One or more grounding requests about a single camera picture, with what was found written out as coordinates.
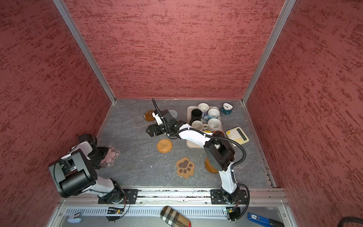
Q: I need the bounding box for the grey woven round coaster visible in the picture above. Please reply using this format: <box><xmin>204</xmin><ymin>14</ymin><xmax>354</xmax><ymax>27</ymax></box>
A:
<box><xmin>169</xmin><ymin>110</ymin><xmax>178</xmax><ymax>119</ymax></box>

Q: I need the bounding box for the pink flower coaster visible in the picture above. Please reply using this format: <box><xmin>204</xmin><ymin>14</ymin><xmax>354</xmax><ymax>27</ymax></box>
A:
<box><xmin>100</xmin><ymin>145</ymin><xmax>120</xmax><ymax>167</ymax></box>

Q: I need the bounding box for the dark amber round coaster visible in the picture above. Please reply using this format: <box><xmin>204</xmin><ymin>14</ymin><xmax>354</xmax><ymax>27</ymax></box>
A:
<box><xmin>143</xmin><ymin>110</ymin><xmax>155</xmax><ymax>122</ymax></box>

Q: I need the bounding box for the rattan round coaster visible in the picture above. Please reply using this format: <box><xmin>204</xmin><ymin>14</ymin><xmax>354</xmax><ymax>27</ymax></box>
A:
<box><xmin>157</xmin><ymin>139</ymin><xmax>173</xmax><ymax>154</ymax></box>

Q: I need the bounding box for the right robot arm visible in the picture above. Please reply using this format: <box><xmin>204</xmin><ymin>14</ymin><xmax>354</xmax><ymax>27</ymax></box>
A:
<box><xmin>146</xmin><ymin>108</ymin><xmax>246</xmax><ymax>204</ymax></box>

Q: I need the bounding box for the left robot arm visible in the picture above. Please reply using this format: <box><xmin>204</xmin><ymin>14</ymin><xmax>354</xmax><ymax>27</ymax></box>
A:
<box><xmin>48</xmin><ymin>134</ymin><xmax>127</xmax><ymax>204</ymax></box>

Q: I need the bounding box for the cork paw print coaster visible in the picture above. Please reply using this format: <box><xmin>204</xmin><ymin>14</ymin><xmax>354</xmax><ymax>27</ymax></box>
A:
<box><xmin>176</xmin><ymin>157</ymin><xmax>195</xmax><ymax>179</ymax></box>

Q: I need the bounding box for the brown wooden round coaster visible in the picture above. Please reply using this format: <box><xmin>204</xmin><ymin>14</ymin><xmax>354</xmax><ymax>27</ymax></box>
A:
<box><xmin>205</xmin><ymin>158</ymin><xmax>218</xmax><ymax>174</ymax></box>

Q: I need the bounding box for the beige tray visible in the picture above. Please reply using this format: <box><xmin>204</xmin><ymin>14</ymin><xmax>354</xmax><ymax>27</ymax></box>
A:
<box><xmin>186</xmin><ymin>106</ymin><xmax>223</xmax><ymax>148</ymax></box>

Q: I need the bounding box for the black mug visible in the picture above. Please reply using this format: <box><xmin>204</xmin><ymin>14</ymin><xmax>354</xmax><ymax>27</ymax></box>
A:
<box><xmin>190</xmin><ymin>109</ymin><xmax>202</xmax><ymax>125</ymax></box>

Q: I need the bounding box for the white mug back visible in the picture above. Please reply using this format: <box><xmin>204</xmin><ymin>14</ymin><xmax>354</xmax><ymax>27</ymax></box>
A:
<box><xmin>198</xmin><ymin>103</ymin><xmax>209</xmax><ymax>117</ymax></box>

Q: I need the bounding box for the white mug middle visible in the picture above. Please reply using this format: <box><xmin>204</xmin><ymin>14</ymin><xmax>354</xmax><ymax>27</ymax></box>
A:
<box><xmin>208</xmin><ymin>118</ymin><xmax>222</xmax><ymax>132</ymax></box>

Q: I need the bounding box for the white blue mug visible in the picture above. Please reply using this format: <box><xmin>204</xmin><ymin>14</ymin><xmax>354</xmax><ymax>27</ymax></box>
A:
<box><xmin>203</xmin><ymin>108</ymin><xmax>220</xmax><ymax>121</ymax></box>

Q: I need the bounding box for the red interior mug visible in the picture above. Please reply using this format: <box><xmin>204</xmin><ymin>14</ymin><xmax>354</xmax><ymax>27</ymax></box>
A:
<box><xmin>213</xmin><ymin>130</ymin><xmax>226</xmax><ymax>137</ymax></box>

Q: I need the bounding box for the teal cat mug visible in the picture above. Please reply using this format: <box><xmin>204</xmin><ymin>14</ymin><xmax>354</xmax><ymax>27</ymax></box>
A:
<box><xmin>221</xmin><ymin>103</ymin><xmax>233</xmax><ymax>115</ymax></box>

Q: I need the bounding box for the small stapler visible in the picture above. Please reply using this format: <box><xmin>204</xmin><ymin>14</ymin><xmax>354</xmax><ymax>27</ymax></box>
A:
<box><xmin>67</xmin><ymin>211</ymin><xmax>82</xmax><ymax>224</ymax></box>

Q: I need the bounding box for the yellow calculator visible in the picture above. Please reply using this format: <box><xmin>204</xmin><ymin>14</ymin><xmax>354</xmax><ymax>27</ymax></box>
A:
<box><xmin>226</xmin><ymin>127</ymin><xmax>250</xmax><ymax>145</ymax></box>

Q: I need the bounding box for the plaid case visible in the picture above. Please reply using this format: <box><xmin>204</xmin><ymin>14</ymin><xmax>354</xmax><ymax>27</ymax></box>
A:
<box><xmin>160</xmin><ymin>206</ymin><xmax>192</xmax><ymax>227</ymax></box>

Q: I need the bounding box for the blue tool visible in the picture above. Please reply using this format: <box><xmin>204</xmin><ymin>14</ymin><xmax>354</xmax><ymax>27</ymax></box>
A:
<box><xmin>247</xmin><ymin>212</ymin><xmax>285</xmax><ymax>227</ymax></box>

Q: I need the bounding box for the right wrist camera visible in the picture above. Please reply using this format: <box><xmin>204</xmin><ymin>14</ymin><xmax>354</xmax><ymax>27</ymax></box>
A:
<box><xmin>152</xmin><ymin>112</ymin><xmax>164</xmax><ymax>125</ymax></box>

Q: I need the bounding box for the white mug with handle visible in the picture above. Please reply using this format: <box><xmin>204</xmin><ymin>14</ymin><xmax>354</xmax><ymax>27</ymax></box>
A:
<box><xmin>192</xmin><ymin>121</ymin><xmax>208</xmax><ymax>131</ymax></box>

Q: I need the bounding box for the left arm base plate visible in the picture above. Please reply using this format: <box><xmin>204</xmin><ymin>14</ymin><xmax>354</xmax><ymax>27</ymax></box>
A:
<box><xmin>98</xmin><ymin>189</ymin><xmax>139</xmax><ymax>204</ymax></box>

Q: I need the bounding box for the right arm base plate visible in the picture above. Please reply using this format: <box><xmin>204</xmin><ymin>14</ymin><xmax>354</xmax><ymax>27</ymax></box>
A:
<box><xmin>210</xmin><ymin>188</ymin><xmax>248</xmax><ymax>205</ymax></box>

